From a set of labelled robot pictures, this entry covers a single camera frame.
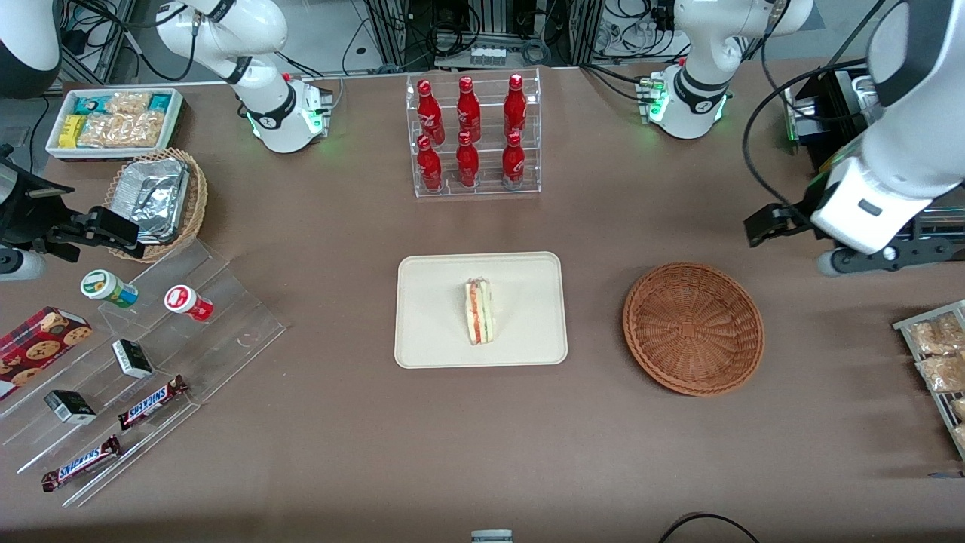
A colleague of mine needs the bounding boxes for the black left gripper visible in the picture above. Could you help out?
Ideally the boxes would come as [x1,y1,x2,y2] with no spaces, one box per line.
[744,202,965,275]

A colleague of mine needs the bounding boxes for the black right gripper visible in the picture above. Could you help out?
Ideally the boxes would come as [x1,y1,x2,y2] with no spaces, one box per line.
[0,151,146,265]

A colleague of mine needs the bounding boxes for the plastic triangle sandwich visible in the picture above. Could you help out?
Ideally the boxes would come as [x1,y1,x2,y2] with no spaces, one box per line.
[462,277,496,346]

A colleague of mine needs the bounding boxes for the light wicker basket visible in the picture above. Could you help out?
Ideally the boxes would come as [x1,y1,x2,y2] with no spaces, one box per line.
[104,148,209,263]

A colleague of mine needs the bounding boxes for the brown round wicker basket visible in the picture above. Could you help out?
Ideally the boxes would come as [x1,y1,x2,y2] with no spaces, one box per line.
[623,262,765,397]

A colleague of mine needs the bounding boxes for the cream rectangular plastic tray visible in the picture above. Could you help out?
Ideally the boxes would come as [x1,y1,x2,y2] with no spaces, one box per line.
[394,251,568,370]

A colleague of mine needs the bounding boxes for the green lidded snack cup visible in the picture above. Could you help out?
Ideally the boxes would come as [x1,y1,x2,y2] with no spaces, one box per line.
[81,269,139,309]

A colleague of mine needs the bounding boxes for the clear bag of crackers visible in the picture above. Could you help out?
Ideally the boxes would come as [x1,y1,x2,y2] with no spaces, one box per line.
[106,90,152,116]
[78,112,168,149]

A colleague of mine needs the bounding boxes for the red lidded snack cup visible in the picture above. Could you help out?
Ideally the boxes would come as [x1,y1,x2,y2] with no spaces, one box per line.
[164,284,214,323]

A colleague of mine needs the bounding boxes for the white snack bin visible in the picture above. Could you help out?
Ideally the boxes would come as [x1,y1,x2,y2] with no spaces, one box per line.
[45,87,184,161]

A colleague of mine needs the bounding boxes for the black control box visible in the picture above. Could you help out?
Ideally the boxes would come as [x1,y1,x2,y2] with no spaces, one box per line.
[784,64,892,176]

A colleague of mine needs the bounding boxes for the dark green small box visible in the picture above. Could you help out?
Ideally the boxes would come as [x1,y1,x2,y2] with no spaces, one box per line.
[44,390,97,425]
[112,339,154,379]

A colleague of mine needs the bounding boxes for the red chocolate chip cookie box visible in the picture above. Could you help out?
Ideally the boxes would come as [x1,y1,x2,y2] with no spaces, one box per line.
[0,306,93,400]

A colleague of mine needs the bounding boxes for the clear acrylic stepped display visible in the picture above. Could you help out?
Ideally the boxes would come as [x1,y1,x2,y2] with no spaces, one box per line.
[0,240,287,508]

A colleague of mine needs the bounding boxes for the Snickers chocolate bar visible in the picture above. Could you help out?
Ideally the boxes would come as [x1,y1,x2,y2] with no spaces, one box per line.
[41,435,122,492]
[118,375,188,431]

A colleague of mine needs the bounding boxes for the clear bag of nuts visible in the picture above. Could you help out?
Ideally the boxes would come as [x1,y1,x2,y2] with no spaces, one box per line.
[915,352,965,394]
[908,312,965,355]

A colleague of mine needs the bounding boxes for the red cola bottle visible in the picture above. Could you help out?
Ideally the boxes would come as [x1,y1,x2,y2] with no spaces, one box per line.
[417,135,444,191]
[455,75,483,143]
[416,79,446,146]
[501,131,526,186]
[503,73,528,138]
[455,131,481,188]

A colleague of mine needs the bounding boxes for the clear acrylic bottle rack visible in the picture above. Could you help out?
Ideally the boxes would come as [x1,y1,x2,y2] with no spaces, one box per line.
[406,67,542,198]

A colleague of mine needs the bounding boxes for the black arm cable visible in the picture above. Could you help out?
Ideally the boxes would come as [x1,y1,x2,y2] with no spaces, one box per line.
[742,57,868,221]

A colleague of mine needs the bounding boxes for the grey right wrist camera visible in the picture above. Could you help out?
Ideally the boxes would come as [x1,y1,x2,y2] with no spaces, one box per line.
[0,249,47,282]

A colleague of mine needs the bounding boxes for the grey wire snack rack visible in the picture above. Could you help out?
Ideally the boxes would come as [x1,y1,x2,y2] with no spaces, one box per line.
[893,300,965,461]

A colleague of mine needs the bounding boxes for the black cable loop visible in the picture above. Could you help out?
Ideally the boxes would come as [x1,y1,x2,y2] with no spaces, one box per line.
[658,512,762,543]

